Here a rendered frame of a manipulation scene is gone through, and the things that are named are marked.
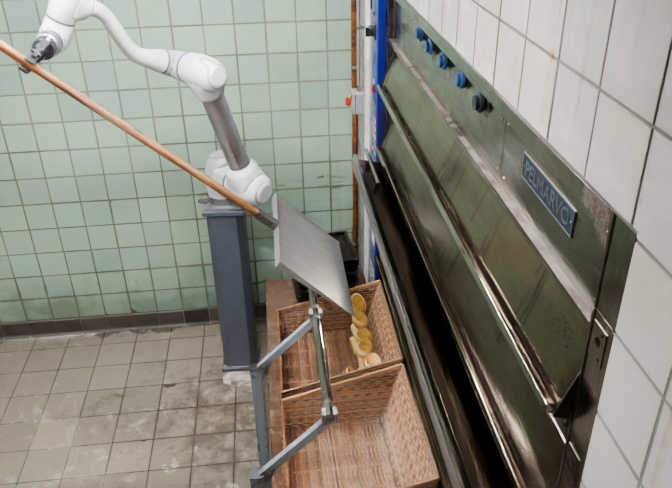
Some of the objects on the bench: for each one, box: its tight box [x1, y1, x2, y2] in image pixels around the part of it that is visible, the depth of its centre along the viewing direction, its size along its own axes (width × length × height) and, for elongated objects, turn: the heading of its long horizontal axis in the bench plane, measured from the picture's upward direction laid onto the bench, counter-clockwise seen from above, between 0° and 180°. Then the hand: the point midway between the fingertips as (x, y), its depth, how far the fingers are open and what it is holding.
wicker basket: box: [276, 280, 404, 421], centre depth 291 cm, size 49×56×28 cm
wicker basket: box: [279, 363, 440, 488], centre depth 241 cm, size 49×56×28 cm
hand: (29, 63), depth 224 cm, fingers closed on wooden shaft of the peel, 3 cm apart
